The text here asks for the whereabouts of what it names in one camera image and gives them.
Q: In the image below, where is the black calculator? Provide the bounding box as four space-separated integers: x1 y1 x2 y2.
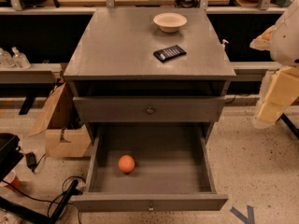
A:
153 45 187 63

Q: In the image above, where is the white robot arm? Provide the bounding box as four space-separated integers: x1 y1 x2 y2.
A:
249 0 299 129

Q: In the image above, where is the brown cardboard box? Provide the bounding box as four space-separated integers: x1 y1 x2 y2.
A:
28 83 92 158

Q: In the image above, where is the black floor cable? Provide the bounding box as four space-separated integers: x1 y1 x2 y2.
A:
0 175 87 224

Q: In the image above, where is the clear sanitizer bottle left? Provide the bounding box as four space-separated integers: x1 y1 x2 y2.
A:
0 48 15 68

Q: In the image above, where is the small white pump bottle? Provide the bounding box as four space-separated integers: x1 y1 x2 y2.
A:
221 39 229 50

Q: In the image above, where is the black bin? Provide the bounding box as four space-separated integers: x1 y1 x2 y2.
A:
0 133 23 181

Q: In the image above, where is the open grey middle drawer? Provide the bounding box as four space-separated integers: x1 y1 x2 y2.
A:
73 123 228 212

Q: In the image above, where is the orange fruit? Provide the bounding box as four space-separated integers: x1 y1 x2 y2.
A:
118 155 135 174

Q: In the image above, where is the black chair leg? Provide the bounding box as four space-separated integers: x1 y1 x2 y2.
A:
281 114 299 139

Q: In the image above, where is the black stand leg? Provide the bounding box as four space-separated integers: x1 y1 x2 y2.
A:
0 180 78 224

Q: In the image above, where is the clear sanitizer bottle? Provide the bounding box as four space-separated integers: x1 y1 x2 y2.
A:
0 48 15 68
12 47 31 69

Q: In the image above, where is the white bowl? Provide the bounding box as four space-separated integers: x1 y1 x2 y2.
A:
153 13 187 33

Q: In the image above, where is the clear sanitizer bottle right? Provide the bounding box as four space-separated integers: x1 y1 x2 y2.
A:
12 47 31 69

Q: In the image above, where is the red plastic cup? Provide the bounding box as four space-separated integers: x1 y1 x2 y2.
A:
0 170 21 190

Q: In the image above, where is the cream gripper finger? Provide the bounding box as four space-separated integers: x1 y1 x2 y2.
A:
252 66 299 129

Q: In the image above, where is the grey drawer cabinet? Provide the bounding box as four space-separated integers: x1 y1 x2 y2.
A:
64 7 235 133

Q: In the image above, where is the black power adapter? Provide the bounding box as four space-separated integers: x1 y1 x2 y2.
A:
25 152 37 169

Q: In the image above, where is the closed grey top drawer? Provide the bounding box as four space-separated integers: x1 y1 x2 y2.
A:
73 96 225 122

